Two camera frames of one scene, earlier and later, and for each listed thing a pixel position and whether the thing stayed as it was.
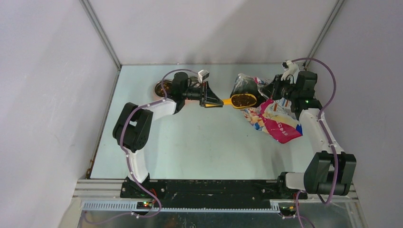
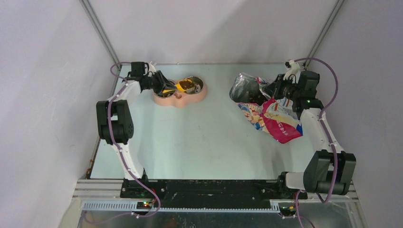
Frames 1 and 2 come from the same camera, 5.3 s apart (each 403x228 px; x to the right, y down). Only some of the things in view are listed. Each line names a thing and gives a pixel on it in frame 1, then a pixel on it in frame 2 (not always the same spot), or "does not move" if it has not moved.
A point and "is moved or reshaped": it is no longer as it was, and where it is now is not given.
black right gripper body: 283,89 does not move
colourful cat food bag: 274,118 does not move
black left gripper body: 204,92 -> 155,82
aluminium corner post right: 339,4 does not move
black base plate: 210,189 does not move
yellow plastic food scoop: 229,101 is moved or reshaped
